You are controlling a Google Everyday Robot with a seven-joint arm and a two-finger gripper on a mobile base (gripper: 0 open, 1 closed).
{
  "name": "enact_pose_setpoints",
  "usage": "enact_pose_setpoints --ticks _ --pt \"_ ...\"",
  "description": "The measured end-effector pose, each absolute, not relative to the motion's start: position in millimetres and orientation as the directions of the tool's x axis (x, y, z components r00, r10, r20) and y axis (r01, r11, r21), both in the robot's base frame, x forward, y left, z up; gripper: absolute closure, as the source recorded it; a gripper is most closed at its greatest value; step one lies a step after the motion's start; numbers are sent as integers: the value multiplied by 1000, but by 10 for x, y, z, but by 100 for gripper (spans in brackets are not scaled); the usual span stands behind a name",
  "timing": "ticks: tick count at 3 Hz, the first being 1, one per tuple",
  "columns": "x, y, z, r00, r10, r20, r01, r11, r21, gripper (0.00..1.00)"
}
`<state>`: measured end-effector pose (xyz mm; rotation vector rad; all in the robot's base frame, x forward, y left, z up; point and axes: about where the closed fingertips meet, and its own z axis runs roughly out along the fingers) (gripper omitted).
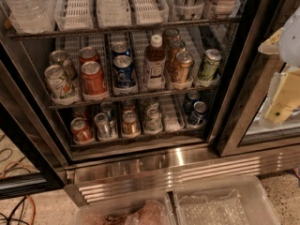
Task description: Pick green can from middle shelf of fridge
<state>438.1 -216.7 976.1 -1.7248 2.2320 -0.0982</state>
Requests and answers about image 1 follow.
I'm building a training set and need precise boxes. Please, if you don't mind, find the bottom shelf silver can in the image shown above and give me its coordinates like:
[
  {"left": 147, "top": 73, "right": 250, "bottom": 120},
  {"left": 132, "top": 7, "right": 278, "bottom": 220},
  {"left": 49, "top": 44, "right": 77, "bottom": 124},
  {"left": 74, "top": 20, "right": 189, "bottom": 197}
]
[{"left": 94, "top": 112, "right": 111, "bottom": 138}]

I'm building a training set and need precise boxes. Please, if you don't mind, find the bottom shelf orange can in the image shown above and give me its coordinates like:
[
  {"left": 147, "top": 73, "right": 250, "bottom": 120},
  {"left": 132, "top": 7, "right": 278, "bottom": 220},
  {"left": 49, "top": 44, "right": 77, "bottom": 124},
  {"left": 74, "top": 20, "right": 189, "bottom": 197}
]
[{"left": 70, "top": 117, "right": 93, "bottom": 142}]

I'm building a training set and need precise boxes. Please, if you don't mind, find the front orange can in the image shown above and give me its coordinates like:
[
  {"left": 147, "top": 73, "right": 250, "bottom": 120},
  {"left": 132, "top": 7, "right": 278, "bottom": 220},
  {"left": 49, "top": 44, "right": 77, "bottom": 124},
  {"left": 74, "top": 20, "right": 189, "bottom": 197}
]
[{"left": 82, "top": 61, "right": 107, "bottom": 95}]

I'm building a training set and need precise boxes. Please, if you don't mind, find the rear blue can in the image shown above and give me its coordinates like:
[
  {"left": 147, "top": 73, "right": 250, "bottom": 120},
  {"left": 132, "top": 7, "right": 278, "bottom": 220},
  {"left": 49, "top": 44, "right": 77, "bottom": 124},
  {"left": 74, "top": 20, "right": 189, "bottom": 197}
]
[{"left": 112, "top": 41, "right": 130, "bottom": 58}]

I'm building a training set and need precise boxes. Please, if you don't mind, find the front gold brown can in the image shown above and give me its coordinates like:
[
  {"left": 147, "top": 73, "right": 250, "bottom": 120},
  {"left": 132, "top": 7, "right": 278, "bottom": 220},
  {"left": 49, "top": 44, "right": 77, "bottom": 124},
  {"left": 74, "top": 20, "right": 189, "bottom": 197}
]
[{"left": 171, "top": 51, "right": 194, "bottom": 83}]

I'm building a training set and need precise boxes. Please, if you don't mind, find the right clear plastic bin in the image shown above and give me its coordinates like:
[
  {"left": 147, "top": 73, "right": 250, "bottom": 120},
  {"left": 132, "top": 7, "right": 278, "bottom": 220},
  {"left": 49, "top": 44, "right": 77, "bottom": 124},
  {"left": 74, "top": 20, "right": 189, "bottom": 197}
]
[{"left": 172, "top": 175, "right": 281, "bottom": 225}]

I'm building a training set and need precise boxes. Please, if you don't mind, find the tea bottle white cap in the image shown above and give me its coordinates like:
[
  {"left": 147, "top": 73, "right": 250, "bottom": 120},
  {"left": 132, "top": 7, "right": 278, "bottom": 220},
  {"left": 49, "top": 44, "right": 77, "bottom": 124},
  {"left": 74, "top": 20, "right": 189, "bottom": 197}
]
[{"left": 143, "top": 35, "right": 166, "bottom": 86}]

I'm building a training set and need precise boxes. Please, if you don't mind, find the rear orange can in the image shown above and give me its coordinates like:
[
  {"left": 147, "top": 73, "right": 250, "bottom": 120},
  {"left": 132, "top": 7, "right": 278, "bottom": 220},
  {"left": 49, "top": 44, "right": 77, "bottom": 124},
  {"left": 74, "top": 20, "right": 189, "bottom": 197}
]
[{"left": 79, "top": 47, "right": 100, "bottom": 65}]

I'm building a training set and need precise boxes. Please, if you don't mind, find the bottom shelf white can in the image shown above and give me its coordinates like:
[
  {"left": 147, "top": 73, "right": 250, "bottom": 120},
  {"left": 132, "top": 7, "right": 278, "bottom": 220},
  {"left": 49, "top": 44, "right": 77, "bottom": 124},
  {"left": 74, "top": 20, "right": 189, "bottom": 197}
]
[{"left": 145, "top": 108, "right": 162, "bottom": 132}]

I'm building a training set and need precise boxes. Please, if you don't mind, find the fridge glass door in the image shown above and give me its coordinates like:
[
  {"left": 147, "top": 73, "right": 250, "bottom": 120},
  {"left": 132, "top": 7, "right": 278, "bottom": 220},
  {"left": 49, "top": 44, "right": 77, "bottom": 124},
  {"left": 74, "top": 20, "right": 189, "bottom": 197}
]
[
  {"left": 217, "top": 0, "right": 299, "bottom": 157},
  {"left": 0, "top": 46, "right": 66, "bottom": 199}
]

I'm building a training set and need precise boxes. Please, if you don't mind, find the steel fridge base grille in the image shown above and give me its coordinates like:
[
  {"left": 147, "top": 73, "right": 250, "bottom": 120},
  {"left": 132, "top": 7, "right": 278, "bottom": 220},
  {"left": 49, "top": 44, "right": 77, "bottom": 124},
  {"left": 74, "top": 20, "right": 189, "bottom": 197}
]
[{"left": 64, "top": 144, "right": 300, "bottom": 207}]

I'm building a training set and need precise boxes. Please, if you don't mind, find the gold brown can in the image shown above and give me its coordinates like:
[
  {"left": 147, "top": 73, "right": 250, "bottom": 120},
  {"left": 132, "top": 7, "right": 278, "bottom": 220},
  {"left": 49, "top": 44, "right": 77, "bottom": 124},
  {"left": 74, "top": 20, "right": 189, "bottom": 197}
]
[
  {"left": 162, "top": 28, "right": 180, "bottom": 47},
  {"left": 165, "top": 39, "right": 186, "bottom": 73},
  {"left": 171, "top": 51, "right": 194, "bottom": 83}
]

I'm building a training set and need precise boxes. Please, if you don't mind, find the bottom shelf gold can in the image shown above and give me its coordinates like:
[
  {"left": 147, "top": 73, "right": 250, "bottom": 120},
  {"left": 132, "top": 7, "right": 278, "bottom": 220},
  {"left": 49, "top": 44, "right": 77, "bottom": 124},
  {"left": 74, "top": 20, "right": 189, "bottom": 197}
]
[{"left": 122, "top": 111, "right": 140, "bottom": 135}]

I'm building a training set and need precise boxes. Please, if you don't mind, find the front blue can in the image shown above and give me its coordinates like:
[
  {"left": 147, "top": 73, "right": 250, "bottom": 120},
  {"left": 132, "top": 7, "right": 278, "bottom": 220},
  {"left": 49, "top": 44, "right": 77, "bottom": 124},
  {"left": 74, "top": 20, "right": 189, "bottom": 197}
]
[{"left": 112, "top": 55, "right": 136, "bottom": 88}]

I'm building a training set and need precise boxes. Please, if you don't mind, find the left clear plastic bin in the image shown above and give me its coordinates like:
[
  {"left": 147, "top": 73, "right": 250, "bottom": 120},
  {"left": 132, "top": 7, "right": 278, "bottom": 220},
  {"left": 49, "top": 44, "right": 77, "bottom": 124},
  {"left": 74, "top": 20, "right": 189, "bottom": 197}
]
[{"left": 70, "top": 191, "right": 176, "bottom": 225}]

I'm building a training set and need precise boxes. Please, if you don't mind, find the middle gold brown can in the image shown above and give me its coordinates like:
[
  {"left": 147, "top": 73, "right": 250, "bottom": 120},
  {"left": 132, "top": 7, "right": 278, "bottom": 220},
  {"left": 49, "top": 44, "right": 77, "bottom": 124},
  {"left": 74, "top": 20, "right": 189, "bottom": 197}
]
[{"left": 165, "top": 39, "right": 186, "bottom": 73}]

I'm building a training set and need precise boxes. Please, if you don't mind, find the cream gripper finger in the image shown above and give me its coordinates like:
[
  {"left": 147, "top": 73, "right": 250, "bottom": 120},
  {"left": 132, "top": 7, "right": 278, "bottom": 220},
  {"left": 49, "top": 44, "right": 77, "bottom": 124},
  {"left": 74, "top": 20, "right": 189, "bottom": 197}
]
[
  {"left": 264, "top": 67, "right": 300, "bottom": 124},
  {"left": 258, "top": 28, "right": 283, "bottom": 55}
]

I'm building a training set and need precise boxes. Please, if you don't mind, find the fridge right glass door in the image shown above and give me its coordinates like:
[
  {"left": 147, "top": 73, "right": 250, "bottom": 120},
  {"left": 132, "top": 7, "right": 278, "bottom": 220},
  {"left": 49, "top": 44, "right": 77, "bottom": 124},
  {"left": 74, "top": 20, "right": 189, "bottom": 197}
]
[{"left": 217, "top": 0, "right": 299, "bottom": 157}]

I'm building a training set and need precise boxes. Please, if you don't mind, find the bubble wrap sheet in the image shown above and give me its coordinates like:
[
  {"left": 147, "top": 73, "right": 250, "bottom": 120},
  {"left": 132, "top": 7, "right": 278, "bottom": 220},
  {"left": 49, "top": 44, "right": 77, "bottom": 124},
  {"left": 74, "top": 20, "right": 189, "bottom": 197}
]
[{"left": 179, "top": 188, "right": 250, "bottom": 225}]

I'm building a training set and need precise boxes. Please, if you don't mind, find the rear gold brown can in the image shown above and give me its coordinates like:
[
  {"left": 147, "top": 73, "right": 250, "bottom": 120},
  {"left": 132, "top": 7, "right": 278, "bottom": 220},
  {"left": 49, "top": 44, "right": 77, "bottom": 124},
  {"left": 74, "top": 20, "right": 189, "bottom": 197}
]
[{"left": 162, "top": 28, "right": 180, "bottom": 47}]

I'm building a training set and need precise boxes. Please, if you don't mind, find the clear plastic bin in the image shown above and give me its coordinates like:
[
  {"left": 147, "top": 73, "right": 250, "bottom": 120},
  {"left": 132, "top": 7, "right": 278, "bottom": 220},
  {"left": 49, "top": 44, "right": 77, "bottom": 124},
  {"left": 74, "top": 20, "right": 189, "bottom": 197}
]
[
  {"left": 70, "top": 191, "right": 176, "bottom": 225},
  {"left": 172, "top": 175, "right": 281, "bottom": 225}
]

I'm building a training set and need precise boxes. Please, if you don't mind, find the green soda can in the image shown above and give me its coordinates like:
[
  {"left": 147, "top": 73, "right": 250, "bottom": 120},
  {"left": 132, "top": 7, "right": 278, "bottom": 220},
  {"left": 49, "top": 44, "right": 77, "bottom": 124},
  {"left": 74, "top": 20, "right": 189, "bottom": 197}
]
[{"left": 197, "top": 49, "right": 222, "bottom": 81}]

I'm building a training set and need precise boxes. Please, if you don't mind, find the black cable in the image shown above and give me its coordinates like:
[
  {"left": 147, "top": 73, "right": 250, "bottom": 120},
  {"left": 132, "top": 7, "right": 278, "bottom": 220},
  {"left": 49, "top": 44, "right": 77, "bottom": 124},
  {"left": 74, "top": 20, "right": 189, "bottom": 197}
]
[{"left": 0, "top": 195, "right": 31, "bottom": 225}]

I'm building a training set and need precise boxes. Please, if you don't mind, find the bottom shelf blue can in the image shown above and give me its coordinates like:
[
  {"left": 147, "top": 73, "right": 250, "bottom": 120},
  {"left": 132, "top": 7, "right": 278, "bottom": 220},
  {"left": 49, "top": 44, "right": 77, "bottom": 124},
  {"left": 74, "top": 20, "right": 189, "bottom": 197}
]
[{"left": 188, "top": 101, "right": 207, "bottom": 126}]

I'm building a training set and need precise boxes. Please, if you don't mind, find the orange cable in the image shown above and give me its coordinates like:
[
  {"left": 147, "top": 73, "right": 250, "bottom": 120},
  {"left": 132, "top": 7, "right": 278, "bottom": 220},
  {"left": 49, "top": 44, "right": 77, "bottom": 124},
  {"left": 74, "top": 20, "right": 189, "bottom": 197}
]
[{"left": 0, "top": 161, "right": 38, "bottom": 225}]

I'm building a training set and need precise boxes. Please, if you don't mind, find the rear silver can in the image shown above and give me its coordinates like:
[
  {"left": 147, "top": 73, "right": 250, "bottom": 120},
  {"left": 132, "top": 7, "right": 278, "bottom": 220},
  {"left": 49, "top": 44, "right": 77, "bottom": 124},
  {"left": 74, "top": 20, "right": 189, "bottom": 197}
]
[{"left": 50, "top": 50, "right": 77, "bottom": 80}]

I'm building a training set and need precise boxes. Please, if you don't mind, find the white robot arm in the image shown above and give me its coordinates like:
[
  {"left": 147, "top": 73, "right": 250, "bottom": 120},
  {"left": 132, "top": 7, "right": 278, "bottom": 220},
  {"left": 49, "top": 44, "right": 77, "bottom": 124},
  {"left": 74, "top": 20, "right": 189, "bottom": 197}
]
[{"left": 258, "top": 7, "right": 300, "bottom": 127}]

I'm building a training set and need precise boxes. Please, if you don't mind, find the front white green can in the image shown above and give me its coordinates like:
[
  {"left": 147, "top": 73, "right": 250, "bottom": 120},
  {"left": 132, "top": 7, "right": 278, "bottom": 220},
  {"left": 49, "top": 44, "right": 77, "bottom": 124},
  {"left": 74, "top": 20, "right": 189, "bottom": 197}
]
[{"left": 44, "top": 65, "right": 75, "bottom": 99}]

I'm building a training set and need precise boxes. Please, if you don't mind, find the fridge left glass door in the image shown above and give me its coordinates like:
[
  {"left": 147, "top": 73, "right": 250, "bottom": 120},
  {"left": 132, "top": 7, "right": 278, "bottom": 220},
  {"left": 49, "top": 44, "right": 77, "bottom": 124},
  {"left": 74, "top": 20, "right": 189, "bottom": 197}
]
[{"left": 0, "top": 46, "right": 66, "bottom": 199}]

